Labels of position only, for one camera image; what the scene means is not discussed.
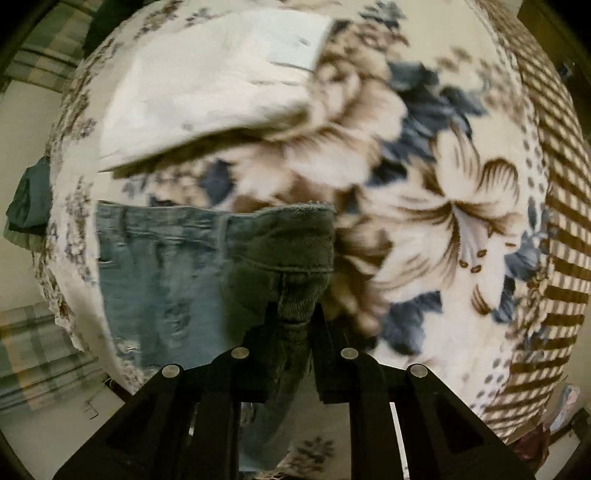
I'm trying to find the blue denim jeans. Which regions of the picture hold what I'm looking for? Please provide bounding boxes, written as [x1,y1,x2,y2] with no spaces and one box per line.
[95,203,335,471]

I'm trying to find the white folded garment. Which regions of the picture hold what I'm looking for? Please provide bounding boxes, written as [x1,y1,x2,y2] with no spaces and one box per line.
[99,9,334,171]

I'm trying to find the plaid curtain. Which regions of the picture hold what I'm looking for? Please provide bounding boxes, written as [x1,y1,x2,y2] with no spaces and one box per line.
[0,0,122,416]

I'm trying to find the dark green blanket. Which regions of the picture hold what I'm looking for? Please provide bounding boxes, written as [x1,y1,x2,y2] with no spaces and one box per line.
[3,156,52,253]

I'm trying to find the floral bed blanket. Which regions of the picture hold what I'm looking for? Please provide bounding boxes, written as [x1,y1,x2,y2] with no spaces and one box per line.
[35,1,590,440]

